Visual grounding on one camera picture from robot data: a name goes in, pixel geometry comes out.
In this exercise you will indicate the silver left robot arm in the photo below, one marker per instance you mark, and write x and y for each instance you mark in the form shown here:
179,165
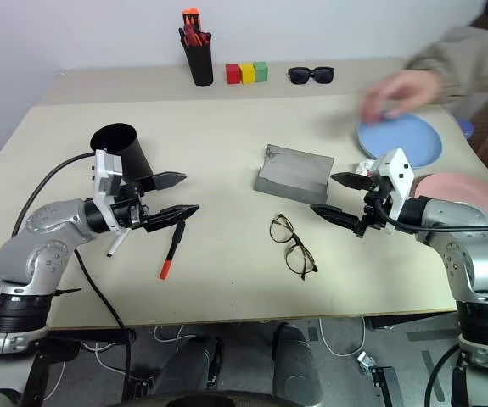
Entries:
48,220

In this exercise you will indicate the tortoiseshell eyeglasses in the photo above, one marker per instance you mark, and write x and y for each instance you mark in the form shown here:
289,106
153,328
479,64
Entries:
281,229

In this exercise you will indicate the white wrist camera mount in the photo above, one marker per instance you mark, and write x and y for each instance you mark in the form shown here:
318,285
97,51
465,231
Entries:
396,169
107,169

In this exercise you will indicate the red block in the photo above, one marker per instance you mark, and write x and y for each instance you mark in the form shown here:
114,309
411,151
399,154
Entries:
233,74

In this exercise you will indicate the tall black pen holder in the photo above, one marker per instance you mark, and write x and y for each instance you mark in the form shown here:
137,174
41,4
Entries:
199,63

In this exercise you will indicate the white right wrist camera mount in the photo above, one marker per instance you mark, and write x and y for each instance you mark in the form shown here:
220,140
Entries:
396,169

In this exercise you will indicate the person's beige sleeved forearm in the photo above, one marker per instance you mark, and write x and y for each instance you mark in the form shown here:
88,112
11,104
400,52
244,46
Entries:
460,59

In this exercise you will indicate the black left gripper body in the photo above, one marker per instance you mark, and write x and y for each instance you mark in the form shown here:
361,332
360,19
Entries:
127,210

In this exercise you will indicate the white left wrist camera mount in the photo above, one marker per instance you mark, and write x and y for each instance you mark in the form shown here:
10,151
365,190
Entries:
107,169

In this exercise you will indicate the red pen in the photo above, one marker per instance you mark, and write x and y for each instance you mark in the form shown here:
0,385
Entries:
199,40

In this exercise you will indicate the orange-capped tall marker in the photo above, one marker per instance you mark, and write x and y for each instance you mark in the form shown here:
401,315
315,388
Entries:
190,15

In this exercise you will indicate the white pen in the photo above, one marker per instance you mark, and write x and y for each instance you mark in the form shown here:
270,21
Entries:
116,245

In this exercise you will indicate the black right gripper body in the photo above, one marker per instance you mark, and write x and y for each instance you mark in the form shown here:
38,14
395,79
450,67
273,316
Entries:
373,212

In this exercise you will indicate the black marker with red cap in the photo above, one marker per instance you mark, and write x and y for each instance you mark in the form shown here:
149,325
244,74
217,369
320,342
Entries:
172,249

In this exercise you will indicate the blue plate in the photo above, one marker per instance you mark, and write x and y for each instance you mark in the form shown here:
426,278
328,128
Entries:
400,137

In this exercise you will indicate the small blue lid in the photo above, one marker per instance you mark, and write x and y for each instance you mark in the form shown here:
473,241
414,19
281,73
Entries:
467,128

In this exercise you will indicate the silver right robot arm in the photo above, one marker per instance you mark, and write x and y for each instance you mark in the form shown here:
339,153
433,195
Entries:
451,218

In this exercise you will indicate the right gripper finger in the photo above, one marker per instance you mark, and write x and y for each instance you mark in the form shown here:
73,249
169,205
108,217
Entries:
351,181
337,215

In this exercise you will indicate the green block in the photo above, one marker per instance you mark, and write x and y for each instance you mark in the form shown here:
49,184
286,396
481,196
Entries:
261,71

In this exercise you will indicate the grey felt glasses case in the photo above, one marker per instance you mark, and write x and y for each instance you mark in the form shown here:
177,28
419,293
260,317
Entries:
294,174

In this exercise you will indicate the dark grey rounded shape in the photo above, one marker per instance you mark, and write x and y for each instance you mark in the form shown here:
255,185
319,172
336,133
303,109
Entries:
296,364
192,364

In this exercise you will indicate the black curved rim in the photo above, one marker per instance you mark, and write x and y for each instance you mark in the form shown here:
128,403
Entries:
218,399

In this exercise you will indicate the white paper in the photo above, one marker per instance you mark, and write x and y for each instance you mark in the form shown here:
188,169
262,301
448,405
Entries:
364,167

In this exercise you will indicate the yellow block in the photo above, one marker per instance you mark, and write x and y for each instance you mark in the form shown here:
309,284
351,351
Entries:
248,73

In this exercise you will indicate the black sunglasses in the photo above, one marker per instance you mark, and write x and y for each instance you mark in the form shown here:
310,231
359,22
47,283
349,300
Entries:
301,76

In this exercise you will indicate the person's bare hand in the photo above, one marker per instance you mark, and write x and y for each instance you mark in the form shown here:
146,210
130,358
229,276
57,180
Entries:
405,91

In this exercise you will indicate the pink plate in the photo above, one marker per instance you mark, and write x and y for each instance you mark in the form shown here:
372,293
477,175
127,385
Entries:
460,186

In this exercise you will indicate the wide black pen cup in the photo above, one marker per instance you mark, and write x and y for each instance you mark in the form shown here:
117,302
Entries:
131,148

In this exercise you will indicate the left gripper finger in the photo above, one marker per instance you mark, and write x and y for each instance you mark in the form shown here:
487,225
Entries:
171,216
163,181

